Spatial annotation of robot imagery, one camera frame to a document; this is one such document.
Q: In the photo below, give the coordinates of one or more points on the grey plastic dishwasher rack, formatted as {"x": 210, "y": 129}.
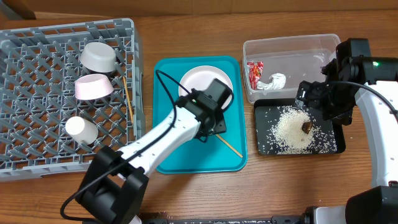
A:
{"x": 39, "y": 66}

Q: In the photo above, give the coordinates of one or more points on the wooden chopstick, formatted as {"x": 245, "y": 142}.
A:
{"x": 229, "y": 145}
{"x": 128, "y": 100}

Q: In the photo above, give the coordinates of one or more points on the white tissue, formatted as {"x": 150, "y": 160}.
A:
{"x": 278, "y": 82}

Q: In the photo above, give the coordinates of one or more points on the large white round plate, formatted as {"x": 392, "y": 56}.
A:
{"x": 200, "y": 78}

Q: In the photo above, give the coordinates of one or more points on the white small cup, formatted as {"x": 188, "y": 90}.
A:
{"x": 81, "y": 130}

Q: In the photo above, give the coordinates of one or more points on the black rectangular tray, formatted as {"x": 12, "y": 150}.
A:
{"x": 340, "y": 140}

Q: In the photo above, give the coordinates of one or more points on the red snack wrapper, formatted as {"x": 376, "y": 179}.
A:
{"x": 255, "y": 72}

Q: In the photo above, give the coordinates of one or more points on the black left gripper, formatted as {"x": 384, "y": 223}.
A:
{"x": 218, "y": 125}

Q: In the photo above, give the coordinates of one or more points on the pile of white rice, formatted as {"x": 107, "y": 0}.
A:
{"x": 290, "y": 132}

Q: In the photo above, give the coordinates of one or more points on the grey metal bowl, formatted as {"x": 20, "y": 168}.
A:
{"x": 98, "y": 57}

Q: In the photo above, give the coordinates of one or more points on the brown food scrap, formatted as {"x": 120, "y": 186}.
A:
{"x": 307, "y": 127}

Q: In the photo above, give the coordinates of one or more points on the clear plastic waste bin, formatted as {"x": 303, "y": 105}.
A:
{"x": 299, "y": 58}

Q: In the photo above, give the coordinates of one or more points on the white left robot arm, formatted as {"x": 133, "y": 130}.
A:
{"x": 114, "y": 185}

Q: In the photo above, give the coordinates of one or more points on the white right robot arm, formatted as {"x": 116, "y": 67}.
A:
{"x": 370, "y": 83}

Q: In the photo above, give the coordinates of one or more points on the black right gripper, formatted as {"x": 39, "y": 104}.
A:
{"x": 344, "y": 116}

